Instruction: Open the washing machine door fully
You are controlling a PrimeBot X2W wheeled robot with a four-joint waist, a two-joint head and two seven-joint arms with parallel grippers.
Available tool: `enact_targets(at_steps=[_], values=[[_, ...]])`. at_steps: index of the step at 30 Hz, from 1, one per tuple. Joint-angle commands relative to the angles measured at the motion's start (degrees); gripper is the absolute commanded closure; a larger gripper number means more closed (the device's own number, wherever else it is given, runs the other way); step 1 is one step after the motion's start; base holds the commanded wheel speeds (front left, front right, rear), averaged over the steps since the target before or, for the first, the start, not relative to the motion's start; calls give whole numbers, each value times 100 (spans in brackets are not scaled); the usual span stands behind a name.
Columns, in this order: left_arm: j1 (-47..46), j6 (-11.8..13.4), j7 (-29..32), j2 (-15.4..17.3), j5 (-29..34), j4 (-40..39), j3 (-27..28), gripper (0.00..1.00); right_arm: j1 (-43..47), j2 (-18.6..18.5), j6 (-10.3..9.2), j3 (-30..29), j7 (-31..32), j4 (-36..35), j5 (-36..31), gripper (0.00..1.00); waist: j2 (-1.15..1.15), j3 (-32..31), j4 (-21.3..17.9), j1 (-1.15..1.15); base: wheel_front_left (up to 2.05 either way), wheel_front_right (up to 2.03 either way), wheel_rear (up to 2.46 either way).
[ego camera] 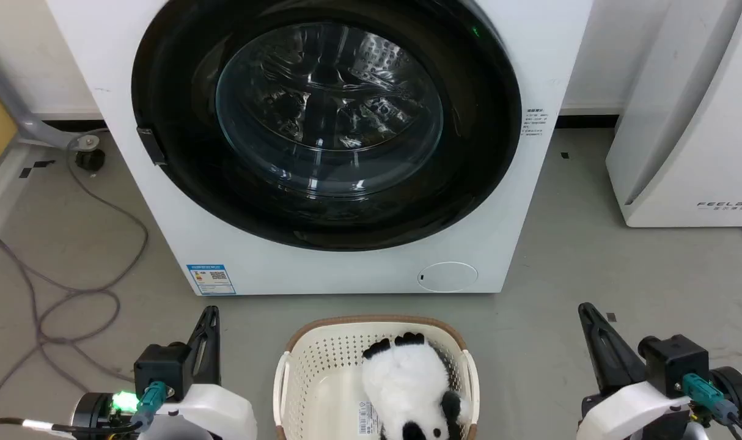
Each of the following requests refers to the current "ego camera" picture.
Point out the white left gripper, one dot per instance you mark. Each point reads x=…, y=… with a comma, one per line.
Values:
x=212, y=415

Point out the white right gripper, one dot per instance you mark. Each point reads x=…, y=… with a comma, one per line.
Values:
x=628, y=412

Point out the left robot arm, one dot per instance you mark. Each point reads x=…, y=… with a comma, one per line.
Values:
x=93, y=412

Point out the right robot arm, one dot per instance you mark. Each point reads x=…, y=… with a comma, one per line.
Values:
x=738, y=391

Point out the white front-load washing machine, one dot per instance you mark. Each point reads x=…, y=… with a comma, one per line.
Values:
x=346, y=272

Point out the black round glass washer door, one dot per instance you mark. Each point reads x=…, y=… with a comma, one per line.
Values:
x=175, y=91

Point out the blue energy label sticker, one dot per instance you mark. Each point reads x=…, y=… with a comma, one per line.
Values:
x=211, y=280

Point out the cream plastic laundry basket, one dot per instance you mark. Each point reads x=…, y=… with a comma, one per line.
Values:
x=322, y=366

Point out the round white filter cover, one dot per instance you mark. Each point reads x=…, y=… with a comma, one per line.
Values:
x=447, y=277

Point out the black and white panda plush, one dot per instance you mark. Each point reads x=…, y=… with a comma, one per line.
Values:
x=407, y=382

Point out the white air purifier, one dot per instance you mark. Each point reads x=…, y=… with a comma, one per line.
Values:
x=695, y=159

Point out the white text warning sticker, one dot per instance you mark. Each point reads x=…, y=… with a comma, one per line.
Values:
x=536, y=122

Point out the grey chair leg with caster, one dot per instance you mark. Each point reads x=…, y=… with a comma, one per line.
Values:
x=25, y=122

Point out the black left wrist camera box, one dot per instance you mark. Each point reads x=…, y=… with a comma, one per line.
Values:
x=162, y=366

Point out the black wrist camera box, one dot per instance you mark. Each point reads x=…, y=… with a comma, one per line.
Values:
x=162, y=366
x=673, y=363

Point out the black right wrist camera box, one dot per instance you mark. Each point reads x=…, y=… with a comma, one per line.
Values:
x=673, y=363

